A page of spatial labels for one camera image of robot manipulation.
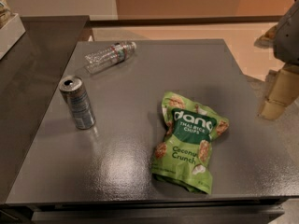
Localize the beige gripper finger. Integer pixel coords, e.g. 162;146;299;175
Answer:
258;63;299;120

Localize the silver blue redbull can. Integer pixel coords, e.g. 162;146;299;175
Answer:
58;76;95;130

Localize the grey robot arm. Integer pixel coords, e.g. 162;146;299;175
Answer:
258;1;299;120

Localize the clear plastic water bottle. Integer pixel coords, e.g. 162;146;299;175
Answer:
84;41;137;75

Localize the green rice chips bag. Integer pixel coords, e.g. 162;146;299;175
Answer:
151;91;229;194

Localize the dark grey side counter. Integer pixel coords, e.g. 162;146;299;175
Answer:
0;16;89;205

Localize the white box with snacks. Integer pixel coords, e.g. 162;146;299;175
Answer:
0;0;25;60

